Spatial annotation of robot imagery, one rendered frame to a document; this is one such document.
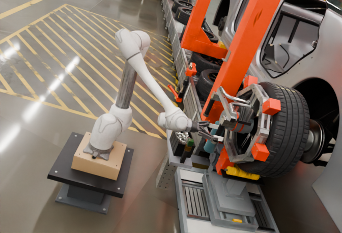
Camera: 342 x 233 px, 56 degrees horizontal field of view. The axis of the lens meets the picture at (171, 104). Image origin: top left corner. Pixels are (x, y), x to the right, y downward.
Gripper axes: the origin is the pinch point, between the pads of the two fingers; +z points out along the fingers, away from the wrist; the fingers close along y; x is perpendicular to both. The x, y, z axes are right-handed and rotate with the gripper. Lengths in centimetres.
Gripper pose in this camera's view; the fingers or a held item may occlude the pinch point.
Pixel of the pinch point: (219, 133)
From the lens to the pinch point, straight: 210.6
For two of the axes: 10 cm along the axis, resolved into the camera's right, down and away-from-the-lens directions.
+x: 3.1, -8.3, -4.6
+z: 9.5, 2.4, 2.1
